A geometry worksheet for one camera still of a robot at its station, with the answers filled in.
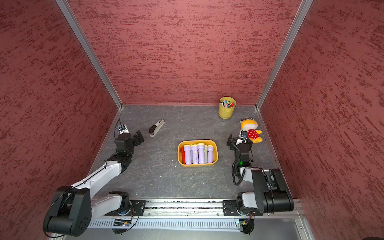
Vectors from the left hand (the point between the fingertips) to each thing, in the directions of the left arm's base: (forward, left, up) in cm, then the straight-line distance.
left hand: (132, 135), depth 87 cm
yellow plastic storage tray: (0, -45, -6) cm, 45 cm away
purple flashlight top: (-6, -42, -5) cm, 42 cm away
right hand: (+2, -64, -3) cm, 65 cm away
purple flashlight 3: (-6, -48, -10) cm, 49 cm away
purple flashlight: (-7, -33, -6) cm, 35 cm away
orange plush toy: (+14, -76, -6) cm, 78 cm away
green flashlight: (-6, -45, -9) cm, 46 cm away
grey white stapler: (+11, -9, -9) cm, 17 cm away
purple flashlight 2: (-9, -38, -7) cm, 40 cm away
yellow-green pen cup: (+25, -60, 0) cm, 65 cm away
